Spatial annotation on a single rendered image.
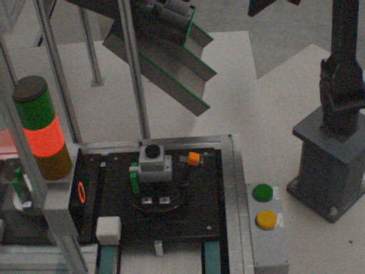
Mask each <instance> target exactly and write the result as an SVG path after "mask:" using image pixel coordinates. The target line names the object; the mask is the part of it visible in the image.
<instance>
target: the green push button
mask: <svg viewBox="0 0 365 274"><path fill-rule="evenodd" d="M253 195H254V197H255V198H256V199H257V200H260V201H268V200H269V199H270V198H271V197H272V195H273V190H272V188H271V186H270V185H268V184H259V185H256V186H255V188H254V193H253Z"/></svg>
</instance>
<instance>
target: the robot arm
mask: <svg viewBox="0 0 365 274"><path fill-rule="evenodd" d="M276 1H277V0H250V4H249V8H248V16H250V17H253V16H255V15H256V14H258V13H259V12H261V11H262V10H263V9H265V8H266V7H268V6H269V5H271V4H272V3H274V2H276ZM285 1H288V2H291V3H293V4H294V5H296V6H298V5H299V3H300V1H301V0H285ZM332 1H333V4H332V18H331V21H332V26H331V53H330V57H329V58H327V59H322V61H321V63H320V69H321V73H320V75H319V77H321V79H320V81H319V90H320V101H321V105H322V111H323V112H324V115H323V119H322V120H323V123H322V124H321V125H320V126H319V129H321V130H322V131H324V132H325V133H328V134H329V135H330V136H332V137H334V138H335V139H336V140H338V141H340V142H341V143H344V142H345V141H346V140H348V139H349V138H350V137H351V136H353V135H354V133H356V132H357V131H358V130H359V129H360V125H358V124H357V123H358V117H359V113H360V109H365V83H364V79H363V70H362V69H361V67H360V65H359V63H358V62H357V60H356V47H357V44H356V42H357V36H358V35H357V31H358V21H359V0H332Z"/></svg>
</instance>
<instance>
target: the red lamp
mask: <svg viewBox="0 0 365 274"><path fill-rule="evenodd" d="M23 129H24V131H25V134H26V137H27V140H28V141H29V145H30V147H31V151H32V153H34V154H35V155H36V156H40V157H47V156H51V155H53V154H56V153H58V151H60V150H61V149H62V147H63V145H64V143H65V140H64V137H63V134H62V131H61V127H60V124H59V122H58V117H57V115H56V117H55V119H54V122H52V123H51V125H50V126H47V127H45V128H44V129H41V130H39V131H29V130H26V129H25V128H23Z"/></svg>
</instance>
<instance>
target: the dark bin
mask: <svg viewBox="0 0 365 274"><path fill-rule="evenodd" d="M64 1H66V2H69V3H72V4H75V5H76V6H80V7H82V8H85V9H87V10H89V11H90V10H91V11H93V12H95V13H97V14H100V15H104V16H106V17H109V18H111V19H113V20H116V21H119V22H121V23H122V21H121V18H120V9H119V5H118V0H64ZM156 2H158V3H161V4H163V5H165V2H166V0H156ZM130 9H131V13H132V17H133V28H136V29H140V30H141V31H145V32H147V33H149V34H151V35H154V36H157V37H159V38H162V39H165V40H166V41H169V42H173V43H174V44H177V45H178V46H184V45H185V42H186V41H187V38H188V34H189V32H190V28H191V26H192V20H193V17H194V15H195V11H196V9H197V8H196V6H192V5H191V6H190V9H193V10H194V11H193V13H192V17H191V19H190V21H189V23H188V25H187V27H186V29H183V28H181V27H179V26H176V25H174V24H172V23H169V22H167V21H165V20H164V19H160V18H159V15H160V13H156V12H155V11H153V10H151V14H150V16H149V18H146V17H143V16H142V14H141V13H140V12H139V11H138V10H137V8H135V5H133V3H132V2H131V0H130Z"/></svg>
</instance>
